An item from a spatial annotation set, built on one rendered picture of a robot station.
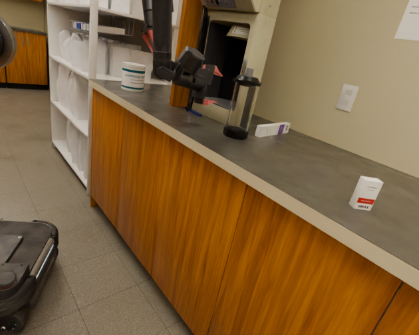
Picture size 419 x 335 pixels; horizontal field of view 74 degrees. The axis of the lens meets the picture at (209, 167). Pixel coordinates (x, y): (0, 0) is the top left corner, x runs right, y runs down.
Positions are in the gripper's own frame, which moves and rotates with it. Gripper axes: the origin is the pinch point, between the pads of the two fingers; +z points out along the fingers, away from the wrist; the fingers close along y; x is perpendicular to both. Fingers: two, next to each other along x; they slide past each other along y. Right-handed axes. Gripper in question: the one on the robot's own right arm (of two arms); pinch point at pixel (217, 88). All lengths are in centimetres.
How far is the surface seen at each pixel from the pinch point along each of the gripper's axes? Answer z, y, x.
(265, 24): 17.9, 29.6, 0.0
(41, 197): -19, -101, 141
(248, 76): 7.3, 7.1, -7.3
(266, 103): 61, 2, 21
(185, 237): 0, -62, -2
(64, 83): 6, -17, 203
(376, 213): 5, -24, -63
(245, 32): 17.5, 26.6, 9.4
